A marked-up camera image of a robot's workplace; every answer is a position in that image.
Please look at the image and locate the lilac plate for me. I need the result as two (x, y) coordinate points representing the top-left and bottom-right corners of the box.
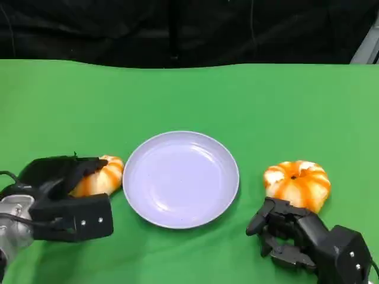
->
(122, 130), (240, 230)

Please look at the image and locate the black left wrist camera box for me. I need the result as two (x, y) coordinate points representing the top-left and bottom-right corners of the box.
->
(28, 193), (114, 244)

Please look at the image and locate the grey metal frame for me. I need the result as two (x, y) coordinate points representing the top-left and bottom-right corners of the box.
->
(350, 26), (379, 65)

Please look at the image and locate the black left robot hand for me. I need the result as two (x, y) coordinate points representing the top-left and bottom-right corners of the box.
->
(16, 153), (109, 208)

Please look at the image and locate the orange white toy bread roll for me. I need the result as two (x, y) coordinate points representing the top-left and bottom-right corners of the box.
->
(69, 154), (125, 198)
(263, 160), (332, 214)

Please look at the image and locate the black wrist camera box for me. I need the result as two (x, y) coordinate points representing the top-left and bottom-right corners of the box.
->
(315, 224), (373, 284)
(28, 193), (114, 244)

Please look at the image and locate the thin hanging cable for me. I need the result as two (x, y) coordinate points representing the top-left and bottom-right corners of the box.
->
(0, 4), (16, 59)
(249, 0), (255, 47)

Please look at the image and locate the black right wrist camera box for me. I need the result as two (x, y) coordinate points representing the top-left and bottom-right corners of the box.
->
(315, 224), (373, 284)

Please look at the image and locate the green table cloth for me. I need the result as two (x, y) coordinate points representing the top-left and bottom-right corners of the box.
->
(0, 59), (379, 284)

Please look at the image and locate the black looping arm cable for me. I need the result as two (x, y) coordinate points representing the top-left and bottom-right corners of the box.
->
(0, 170), (20, 190)

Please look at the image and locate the black vertical pole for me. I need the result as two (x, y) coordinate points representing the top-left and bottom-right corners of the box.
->
(169, 0), (179, 62)

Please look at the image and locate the black camera cable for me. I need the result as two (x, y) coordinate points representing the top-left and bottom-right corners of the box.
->
(0, 212), (76, 233)

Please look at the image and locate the black backdrop curtain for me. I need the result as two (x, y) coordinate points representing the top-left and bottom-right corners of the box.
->
(0, 0), (379, 69)

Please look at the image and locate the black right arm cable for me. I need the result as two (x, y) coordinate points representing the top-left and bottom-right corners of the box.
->
(370, 259), (379, 284)

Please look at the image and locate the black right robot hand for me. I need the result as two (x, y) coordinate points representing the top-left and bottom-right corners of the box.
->
(245, 196), (335, 272)

